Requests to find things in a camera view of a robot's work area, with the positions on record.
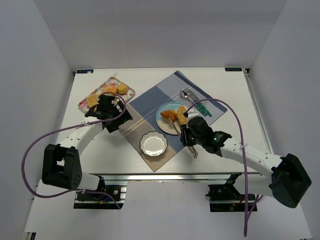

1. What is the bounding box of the long twisted bread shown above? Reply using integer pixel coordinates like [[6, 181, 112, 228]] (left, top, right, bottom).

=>
[[176, 106, 188, 125]]

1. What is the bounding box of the dark brown muffin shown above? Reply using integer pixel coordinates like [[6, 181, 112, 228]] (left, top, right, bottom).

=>
[[160, 109, 177, 123]]

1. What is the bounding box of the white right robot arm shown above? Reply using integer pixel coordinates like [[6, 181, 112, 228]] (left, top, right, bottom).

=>
[[180, 110, 312, 208]]

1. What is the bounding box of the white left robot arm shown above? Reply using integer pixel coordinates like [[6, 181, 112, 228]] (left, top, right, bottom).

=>
[[42, 94, 133, 192]]

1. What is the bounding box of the plain glazed donut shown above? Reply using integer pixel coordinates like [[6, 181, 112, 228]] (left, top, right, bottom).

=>
[[86, 94, 100, 108]]

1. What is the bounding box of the pink frosted donut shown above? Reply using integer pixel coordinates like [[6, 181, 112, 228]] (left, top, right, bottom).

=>
[[102, 85, 118, 94]]

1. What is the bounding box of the round bun on tray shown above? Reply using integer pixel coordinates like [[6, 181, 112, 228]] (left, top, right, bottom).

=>
[[117, 83, 129, 95]]

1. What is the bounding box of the floral serving tray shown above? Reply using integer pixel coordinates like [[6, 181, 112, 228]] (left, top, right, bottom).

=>
[[78, 76, 136, 113]]

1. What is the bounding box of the blue and cream plate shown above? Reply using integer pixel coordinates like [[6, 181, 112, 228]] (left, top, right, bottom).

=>
[[155, 101, 187, 136]]

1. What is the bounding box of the white scalloped bowl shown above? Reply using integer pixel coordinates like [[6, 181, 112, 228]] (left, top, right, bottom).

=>
[[139, 131, 168, 157]]

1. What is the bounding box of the blue label left corner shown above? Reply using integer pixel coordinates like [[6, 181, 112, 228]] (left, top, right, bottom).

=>
[[76, 69, 94, 74]]

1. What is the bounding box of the blue label corner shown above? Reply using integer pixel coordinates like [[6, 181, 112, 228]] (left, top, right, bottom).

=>
[[224, 67, 243, 72], [76, 69, 94, 74]]

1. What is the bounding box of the patchwork blue grey placemat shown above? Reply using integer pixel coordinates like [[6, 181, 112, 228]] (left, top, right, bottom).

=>
[[120, 70, 227, 172]]

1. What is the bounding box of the blue label right corner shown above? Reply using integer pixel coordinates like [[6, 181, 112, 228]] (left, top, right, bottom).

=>
[[224, 67, 243, 72]]

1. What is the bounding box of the metal fork green handle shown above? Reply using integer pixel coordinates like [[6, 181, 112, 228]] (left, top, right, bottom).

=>
[[184, 88, 212, 117]]

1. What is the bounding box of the metal spoon green handle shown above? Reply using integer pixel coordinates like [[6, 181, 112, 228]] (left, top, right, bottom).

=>
[[180, 89, 208, 116]]

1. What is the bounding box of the aluminium table front rail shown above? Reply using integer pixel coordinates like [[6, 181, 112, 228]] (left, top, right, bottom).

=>
[[84, 171, 251, 183]]

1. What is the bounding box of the aluminium table rail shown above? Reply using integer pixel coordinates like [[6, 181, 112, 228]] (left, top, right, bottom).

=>
[[84, 171, 251, 183], [243, 68, 274, 154]]

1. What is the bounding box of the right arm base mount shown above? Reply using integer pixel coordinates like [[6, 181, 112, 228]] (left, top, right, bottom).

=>
[[205, 172, 245, 213]]

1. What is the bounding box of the aluminium table right rail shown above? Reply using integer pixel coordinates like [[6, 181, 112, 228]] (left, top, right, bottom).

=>
[[243, 68, 274, 154]]

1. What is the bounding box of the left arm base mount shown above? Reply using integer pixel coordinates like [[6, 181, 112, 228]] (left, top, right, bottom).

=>
[[73, 180, 127, 210]]

